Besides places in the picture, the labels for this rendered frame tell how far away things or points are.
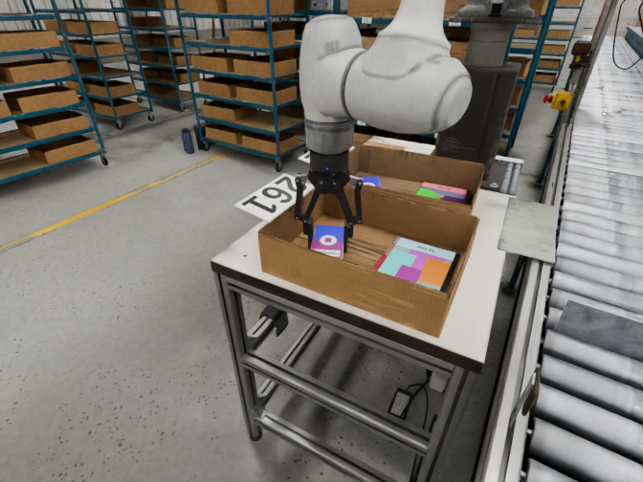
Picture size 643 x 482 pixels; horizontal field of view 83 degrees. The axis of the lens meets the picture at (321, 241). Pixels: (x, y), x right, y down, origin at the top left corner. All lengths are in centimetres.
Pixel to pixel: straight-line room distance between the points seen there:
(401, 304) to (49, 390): 146
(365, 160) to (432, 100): 72
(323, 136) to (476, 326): 43
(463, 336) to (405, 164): 64
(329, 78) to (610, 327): 61
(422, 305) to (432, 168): 61
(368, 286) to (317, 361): 94
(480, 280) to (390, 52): 49
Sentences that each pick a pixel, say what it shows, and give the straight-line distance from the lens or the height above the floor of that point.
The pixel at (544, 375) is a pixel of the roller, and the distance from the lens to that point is 71.
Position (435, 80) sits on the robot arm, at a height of 115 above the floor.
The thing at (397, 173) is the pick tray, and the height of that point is 77.
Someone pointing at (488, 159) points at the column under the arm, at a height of 83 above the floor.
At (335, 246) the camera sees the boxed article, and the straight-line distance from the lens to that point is 78.
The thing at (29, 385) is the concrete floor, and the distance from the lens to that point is 187.
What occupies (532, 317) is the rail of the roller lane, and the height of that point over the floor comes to 73.
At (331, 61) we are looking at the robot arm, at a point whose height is 116.
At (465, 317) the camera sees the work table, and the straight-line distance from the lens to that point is 73.
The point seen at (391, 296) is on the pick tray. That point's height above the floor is 81.
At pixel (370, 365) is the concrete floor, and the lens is 156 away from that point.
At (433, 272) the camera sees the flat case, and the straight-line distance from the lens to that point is 76.
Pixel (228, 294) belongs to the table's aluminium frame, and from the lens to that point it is 88.
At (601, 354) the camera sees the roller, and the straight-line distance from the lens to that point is 78.
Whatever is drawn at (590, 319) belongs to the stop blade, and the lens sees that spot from 78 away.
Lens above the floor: 124
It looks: 34 degrees down
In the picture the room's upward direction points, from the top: straight up
